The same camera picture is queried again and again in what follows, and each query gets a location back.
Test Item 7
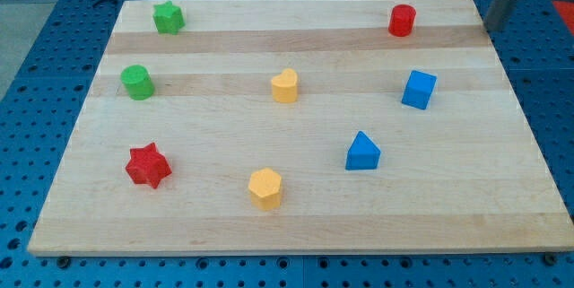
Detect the green star block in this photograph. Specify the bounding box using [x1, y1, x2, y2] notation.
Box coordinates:
[152, 1, 185, 35]

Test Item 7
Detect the blue triangle block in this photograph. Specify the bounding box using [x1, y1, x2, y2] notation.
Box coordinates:
[345, 131, 381, 170]

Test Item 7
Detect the red cylinder block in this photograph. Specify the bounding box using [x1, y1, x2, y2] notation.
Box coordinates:
[388, 4, 416, 37]

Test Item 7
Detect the green cylinder block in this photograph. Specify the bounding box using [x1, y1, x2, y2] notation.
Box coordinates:
[120, 65, 155, 100]

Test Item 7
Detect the yellow heart block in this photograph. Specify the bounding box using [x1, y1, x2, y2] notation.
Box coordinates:
[271, 68, 299, 103]

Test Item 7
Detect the red star block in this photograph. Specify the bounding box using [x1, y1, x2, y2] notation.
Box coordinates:
[126, 143, 172, 188]

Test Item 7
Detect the yellow hexagon block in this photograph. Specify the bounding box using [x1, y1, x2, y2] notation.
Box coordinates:
[248, 168, 283, 211]

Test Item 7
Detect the wooden board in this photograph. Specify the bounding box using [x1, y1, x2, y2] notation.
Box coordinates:
[28, 0, 573, 257]

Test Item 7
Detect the blue cube block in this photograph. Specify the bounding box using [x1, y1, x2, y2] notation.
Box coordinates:
[401, 70, 437, 109]

